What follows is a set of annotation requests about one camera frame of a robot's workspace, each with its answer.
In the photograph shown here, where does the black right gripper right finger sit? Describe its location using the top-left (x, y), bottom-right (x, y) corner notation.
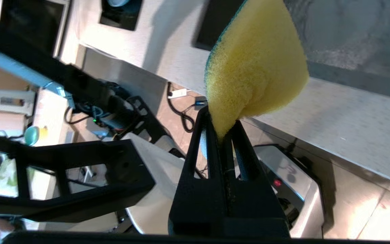
top-left (224, 118), bottom-right (289, 237)

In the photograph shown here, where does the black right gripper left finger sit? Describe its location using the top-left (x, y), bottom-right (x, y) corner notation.
top-left (168, 106), bottom-right (229, 236)

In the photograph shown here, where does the yellow green sponge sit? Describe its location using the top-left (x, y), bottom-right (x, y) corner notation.
top-left (204, 0), bottom-right (309, 143)

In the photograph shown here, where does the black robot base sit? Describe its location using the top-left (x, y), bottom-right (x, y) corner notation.
top-left (253, 144), bottom-right (326, 239)

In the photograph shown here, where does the stainless steel sink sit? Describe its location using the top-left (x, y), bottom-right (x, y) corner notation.
top-left (193, 0), bottom-right (390, 102)

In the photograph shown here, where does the white power adapter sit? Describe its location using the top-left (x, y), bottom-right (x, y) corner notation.
top-left (168, 88), bottom-right (189, 99)

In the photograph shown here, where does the teal yellow round object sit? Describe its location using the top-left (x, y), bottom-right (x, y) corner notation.
top-left (24, 125), bottom-right (48, 146)

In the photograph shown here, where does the black induction cooktop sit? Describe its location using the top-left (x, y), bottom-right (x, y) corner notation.
top-left (100, 0), bottom-right (143, 31)

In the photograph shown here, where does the white device box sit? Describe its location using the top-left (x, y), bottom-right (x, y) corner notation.
top-left (0, 89), bottom-right (36, 116)

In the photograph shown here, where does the black coiled cable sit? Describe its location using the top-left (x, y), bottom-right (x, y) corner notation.
top-left (166, 81), bottom-right (195, 133)

